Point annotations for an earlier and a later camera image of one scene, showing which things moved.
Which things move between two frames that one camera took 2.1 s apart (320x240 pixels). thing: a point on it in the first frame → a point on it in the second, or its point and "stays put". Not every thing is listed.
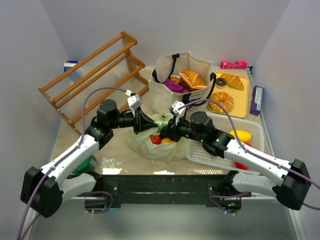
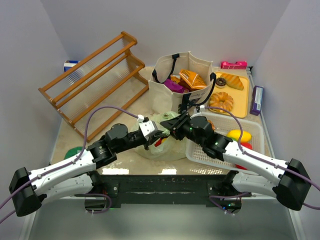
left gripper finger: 142,122 → 154,138
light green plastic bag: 167,150 stays put
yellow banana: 243,136 stays put
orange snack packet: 189,79 stays put
